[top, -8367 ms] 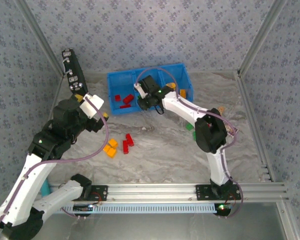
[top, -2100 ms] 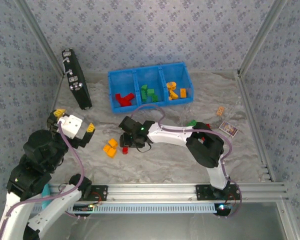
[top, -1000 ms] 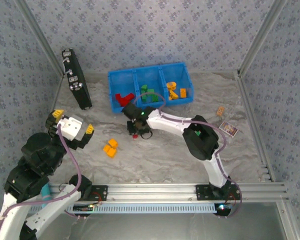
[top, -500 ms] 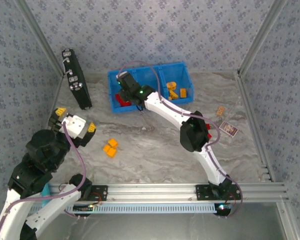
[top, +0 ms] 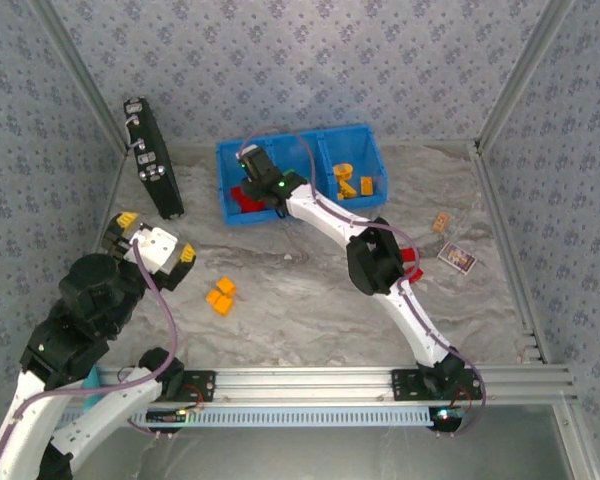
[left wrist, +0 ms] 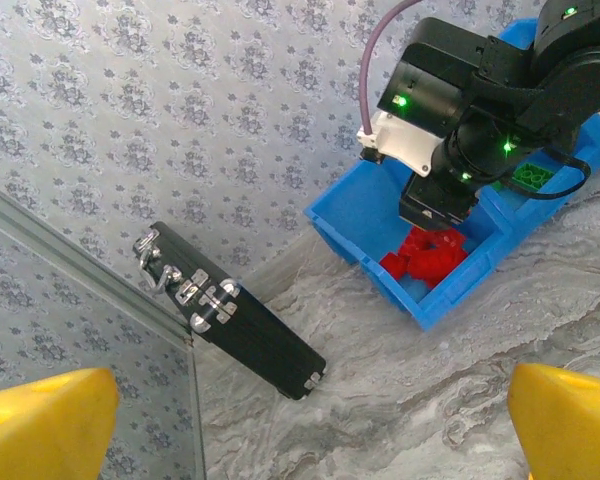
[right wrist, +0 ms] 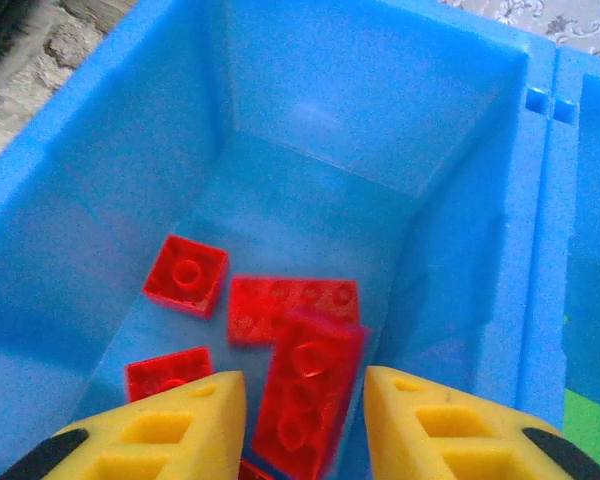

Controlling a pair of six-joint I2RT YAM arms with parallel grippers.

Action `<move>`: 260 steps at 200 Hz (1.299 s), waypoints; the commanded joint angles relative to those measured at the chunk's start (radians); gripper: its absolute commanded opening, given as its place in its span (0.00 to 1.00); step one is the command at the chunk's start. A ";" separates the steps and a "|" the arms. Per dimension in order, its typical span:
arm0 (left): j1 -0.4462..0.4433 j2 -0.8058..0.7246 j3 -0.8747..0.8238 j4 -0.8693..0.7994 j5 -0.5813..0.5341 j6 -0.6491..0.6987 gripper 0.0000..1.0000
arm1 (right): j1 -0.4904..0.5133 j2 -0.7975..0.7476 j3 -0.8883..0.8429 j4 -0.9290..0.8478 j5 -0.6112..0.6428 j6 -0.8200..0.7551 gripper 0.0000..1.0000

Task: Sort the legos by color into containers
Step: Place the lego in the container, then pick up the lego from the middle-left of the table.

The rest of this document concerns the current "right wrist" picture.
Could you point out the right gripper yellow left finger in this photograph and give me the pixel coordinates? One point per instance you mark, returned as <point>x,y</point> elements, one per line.
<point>155,445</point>

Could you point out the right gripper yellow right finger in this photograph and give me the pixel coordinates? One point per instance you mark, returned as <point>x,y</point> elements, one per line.
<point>455,445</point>

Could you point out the red long lego brick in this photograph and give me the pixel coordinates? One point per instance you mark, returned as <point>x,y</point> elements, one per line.
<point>250,310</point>
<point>305,400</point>

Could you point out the small red lego brick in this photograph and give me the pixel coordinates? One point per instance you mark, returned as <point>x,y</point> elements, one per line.
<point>185,275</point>

